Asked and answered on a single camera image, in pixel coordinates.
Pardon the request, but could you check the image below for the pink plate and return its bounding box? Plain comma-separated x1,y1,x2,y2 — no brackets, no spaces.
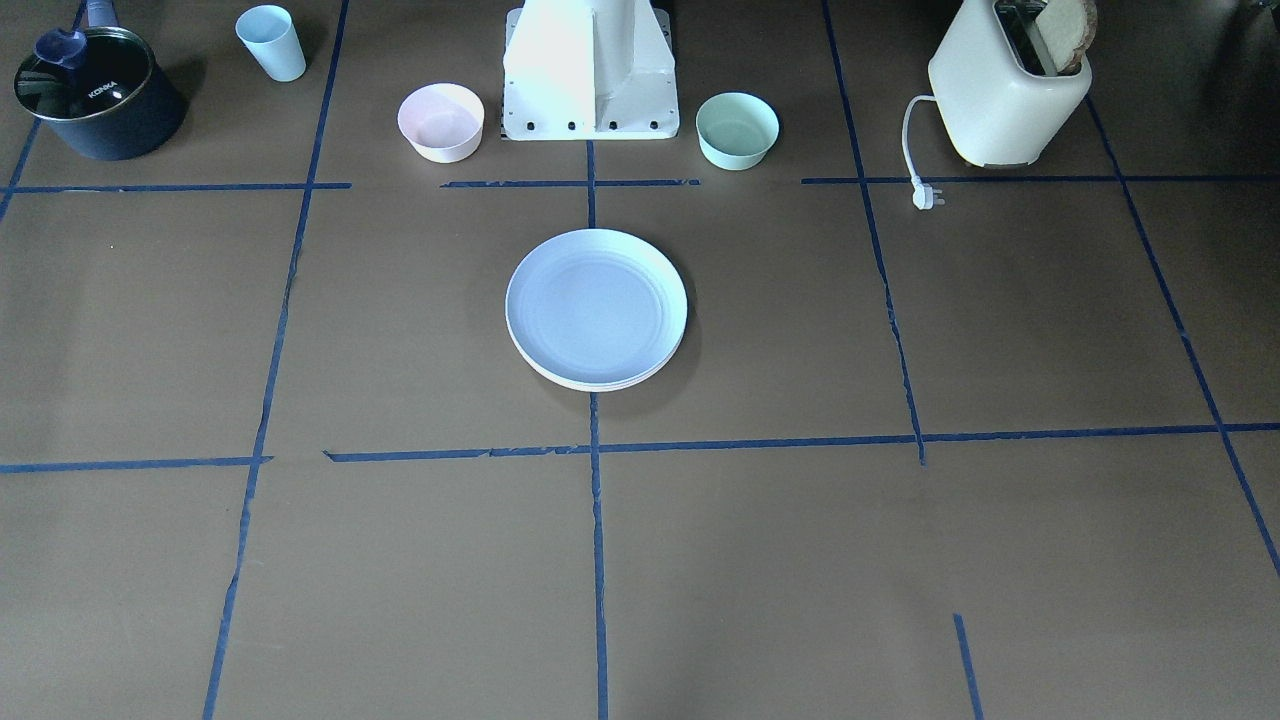
515,342,681,392

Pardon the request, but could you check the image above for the blue plate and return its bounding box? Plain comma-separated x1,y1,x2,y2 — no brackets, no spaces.
506,229,689,354

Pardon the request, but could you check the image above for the cream plate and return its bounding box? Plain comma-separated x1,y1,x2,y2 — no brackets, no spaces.
518,350,676,392

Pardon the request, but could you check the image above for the green bowl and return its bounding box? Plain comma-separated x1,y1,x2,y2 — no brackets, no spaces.
695,92,781,170

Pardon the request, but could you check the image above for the pink bowl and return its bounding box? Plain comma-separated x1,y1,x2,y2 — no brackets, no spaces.
397,83,486,164

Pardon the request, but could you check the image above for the light blue cup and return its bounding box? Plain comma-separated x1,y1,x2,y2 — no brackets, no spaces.
236,4,306,82

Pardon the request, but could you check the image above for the toast slice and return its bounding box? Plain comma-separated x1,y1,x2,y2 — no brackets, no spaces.
1034,0,1098,76

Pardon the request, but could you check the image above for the dark blue pot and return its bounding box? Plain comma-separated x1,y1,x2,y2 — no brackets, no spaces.
17,29,188,161

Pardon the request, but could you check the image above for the glass pot lid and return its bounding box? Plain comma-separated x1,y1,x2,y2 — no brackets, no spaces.
13,26,155,120

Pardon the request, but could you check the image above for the white power cable with plug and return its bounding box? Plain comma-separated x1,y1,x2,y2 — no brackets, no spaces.
902,94,946,211

